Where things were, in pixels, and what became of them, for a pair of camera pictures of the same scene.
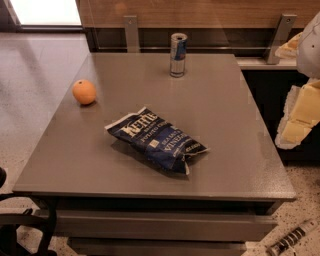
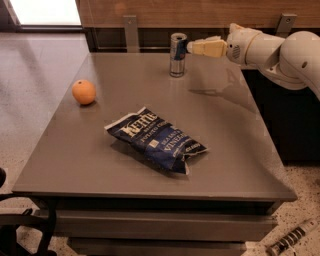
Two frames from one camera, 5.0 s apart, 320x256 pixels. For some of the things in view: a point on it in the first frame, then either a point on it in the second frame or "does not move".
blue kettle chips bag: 158,139 does not move
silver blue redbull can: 178,47 does not move
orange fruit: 84,92 does not move
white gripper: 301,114 → 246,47
